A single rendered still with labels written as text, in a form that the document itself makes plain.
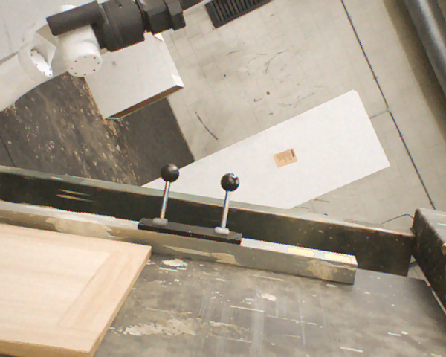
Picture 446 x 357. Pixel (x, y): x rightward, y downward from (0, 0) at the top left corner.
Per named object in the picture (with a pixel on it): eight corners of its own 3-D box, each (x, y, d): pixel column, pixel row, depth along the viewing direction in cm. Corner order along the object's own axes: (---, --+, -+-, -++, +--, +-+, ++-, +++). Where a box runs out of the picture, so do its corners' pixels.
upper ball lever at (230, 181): (210, 239, 137) (221, 175, 141) (230, 242, 137) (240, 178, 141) (210, 235, 134) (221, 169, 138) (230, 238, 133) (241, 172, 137)
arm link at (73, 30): (131, 64, 134) (73, 85, 133) (112, 21, 139) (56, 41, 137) (120, 27, 124) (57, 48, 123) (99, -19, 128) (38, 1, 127)
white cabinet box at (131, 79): (92, 63, 679) (159, 30, 668) (118, 119, 679) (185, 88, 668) (75, 59, 634) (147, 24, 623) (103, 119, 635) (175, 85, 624)
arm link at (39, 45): (103, 51, 133) (46, 88, 136) (88, 15, 136) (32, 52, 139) (84, 35, 127) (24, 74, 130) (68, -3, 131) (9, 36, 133)
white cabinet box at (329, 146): (118, 198, 579) (351, 92, 548) (148, 263, 579) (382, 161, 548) (94, 207, 519) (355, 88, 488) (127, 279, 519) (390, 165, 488)
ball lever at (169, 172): (150, 230, 138) (163, 166, 142) (169, 233, 137) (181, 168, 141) (148, 225, 134) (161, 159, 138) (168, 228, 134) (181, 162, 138)
